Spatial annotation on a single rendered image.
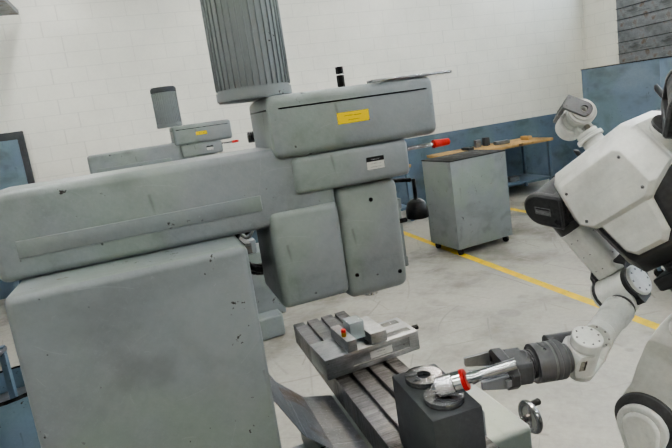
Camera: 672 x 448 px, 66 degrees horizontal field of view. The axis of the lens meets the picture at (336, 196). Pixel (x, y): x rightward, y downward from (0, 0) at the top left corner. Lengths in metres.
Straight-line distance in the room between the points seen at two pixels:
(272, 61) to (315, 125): 0.19
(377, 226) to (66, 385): 0.83
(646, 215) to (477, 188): 4.94
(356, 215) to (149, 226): 0.53
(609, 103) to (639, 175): 6.17
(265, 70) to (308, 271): 0.53
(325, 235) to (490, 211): 5.03
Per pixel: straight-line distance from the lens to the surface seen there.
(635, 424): 1.51
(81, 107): 7.95
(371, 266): 1.47
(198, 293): 1.22
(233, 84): 1.35
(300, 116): 1.32
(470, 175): 6.09
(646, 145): 1.27
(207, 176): 1.30
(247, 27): 1.35
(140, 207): 1.30
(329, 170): 1.36
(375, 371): 1.80
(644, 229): 1.30
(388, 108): 1.41
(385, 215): 1.45
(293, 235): 1.35
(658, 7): 10.20
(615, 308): 1.46
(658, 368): 1.48
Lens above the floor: 1.83
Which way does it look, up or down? 9 degrees down
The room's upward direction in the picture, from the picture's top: 8 degrees counter-clockwise
